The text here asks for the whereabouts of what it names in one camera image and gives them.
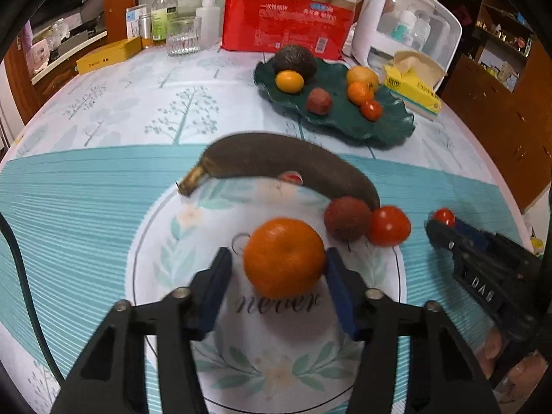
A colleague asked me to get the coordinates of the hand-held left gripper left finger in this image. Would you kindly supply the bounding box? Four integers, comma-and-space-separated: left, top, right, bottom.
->
49, 247, 234, 414

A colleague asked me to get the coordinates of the dark wooden shelf cabinet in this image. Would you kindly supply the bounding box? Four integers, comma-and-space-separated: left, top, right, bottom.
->
437, 0, 552, 212

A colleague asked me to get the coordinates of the white clear storage case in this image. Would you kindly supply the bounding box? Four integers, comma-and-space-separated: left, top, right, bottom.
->
351, 0, 463, 72

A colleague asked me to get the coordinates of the small glass jar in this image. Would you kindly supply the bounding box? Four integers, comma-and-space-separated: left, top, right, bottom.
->
139, 13, 155, 49

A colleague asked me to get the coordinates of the dark red lychee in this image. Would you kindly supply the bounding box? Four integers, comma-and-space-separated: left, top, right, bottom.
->
323, 196, 372, 242
306, 87, 334, 116

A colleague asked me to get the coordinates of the dark green scalloped plate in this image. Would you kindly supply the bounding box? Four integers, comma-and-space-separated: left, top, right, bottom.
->
253, 57, 417, 149

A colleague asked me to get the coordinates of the white floral plate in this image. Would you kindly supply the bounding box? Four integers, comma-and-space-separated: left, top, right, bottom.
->
125, 172, 408, 414

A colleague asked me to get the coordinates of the orange tangerine with stem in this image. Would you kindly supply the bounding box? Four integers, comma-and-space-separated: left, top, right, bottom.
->
347, 82, 375, 106

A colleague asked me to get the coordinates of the overripe brown banana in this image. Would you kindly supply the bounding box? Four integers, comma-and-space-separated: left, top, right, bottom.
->
178, 133, 381, 212

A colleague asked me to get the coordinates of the white squeeze bottle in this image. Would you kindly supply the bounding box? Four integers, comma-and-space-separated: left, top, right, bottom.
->
179, 0, 223, 46

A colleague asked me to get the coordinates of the clear ribbed glass cup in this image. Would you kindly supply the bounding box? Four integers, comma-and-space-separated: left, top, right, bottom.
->
165, 16, 203, 57

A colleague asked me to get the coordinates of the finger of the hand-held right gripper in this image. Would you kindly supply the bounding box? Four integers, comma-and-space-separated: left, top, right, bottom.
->
425, 220, 459, 260
453, 219, 503, 254

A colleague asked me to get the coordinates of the clear bottle green label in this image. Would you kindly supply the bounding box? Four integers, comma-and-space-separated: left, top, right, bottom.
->
151, 0, 179, 48

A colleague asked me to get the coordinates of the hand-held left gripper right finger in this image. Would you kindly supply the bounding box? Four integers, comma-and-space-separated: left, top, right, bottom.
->
324, 247, 501, 414

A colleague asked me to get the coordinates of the small orange kumquat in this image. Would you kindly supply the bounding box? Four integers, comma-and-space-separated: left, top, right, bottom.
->
275, 71, 305, 94

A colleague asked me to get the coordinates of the person's right hand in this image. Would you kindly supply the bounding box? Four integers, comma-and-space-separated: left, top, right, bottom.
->
476, 325, 550, 402

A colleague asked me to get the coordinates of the yellow tissue box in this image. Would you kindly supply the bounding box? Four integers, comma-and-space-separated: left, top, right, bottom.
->
383, 50, 447, 117

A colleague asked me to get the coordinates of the red paper cup carton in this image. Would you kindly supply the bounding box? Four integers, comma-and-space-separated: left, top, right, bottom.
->
221, 0, 371, 60

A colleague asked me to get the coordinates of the blue white carton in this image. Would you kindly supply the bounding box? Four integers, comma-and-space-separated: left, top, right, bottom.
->
126, 3, 148, 39

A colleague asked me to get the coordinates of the dark avocado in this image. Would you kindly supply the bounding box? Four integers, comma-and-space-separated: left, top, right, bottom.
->
273, 45, 317, 82

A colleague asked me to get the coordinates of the flat yellow box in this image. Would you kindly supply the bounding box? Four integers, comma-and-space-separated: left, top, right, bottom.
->
75, 36, 143, 76

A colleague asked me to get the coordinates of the black cable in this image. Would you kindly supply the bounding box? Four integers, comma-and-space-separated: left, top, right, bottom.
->
0, 213, 65, 384

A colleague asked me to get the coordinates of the kitchen counter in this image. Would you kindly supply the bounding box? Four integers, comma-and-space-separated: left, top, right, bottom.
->
30, 30, 108, 85

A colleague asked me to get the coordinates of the large yellow orange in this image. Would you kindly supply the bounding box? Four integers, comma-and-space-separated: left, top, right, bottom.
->
346, 66, 380, 91

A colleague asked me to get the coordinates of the orange mandarin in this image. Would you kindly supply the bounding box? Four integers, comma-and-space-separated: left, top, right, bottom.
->
243, 218, 327, 298

